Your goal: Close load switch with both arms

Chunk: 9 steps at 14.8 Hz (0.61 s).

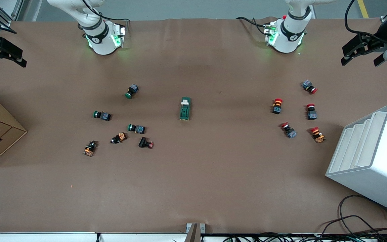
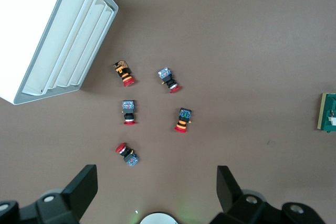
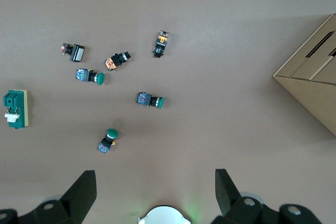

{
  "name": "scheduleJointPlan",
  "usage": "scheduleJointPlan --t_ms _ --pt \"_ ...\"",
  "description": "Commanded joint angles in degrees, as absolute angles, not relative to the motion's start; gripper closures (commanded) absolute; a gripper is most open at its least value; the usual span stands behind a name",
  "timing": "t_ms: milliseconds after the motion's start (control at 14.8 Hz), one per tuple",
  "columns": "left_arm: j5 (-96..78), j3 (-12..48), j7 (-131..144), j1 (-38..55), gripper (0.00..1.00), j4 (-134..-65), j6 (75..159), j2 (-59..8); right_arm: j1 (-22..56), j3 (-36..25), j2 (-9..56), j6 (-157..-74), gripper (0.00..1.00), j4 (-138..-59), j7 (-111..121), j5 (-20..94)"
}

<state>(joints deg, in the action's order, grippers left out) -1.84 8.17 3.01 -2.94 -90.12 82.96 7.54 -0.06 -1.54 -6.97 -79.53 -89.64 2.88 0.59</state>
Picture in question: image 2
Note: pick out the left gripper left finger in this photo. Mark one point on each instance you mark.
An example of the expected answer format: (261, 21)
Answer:
(71, 200)

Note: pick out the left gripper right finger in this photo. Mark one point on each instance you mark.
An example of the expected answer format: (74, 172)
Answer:
(236, 205)

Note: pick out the green load switch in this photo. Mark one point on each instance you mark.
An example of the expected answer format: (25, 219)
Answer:
(328, 113)

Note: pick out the red button grey contact block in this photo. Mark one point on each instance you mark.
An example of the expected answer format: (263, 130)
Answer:
(128, 155)
(128, 108)

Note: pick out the red button orange striped collar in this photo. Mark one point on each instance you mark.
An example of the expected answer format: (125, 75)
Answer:
(183, 119)

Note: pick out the red button orange contact block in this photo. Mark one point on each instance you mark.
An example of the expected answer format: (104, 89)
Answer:
(123, 75)

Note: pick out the red button silver collar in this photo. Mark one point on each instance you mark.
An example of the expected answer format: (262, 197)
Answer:
(168, 77)

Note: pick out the brown table cover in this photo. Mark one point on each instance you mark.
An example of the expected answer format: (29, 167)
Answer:
(236, 37)

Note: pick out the white slotted storage rack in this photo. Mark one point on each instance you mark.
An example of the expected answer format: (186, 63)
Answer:
(39, 11)

